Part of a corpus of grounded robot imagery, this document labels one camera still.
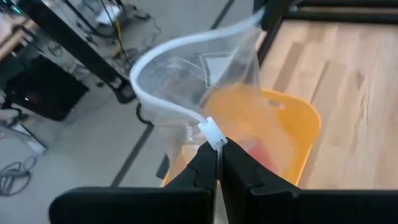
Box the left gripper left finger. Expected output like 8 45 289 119
49 141 218 224

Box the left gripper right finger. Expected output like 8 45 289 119
221 138 398 224

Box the red elastic bandage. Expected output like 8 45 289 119
245 142 280 175

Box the clear plastic bag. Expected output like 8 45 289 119
129 7 299 187

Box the yellow plastic bin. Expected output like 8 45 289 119
160 83 323 187

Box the black box case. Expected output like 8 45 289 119
4 55 90 122

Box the black stand base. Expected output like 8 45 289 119
17 0 139 105

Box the thin dark cable coil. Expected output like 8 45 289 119
0 155 37 197

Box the yellow hanging cable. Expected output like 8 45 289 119
112 18 124 59

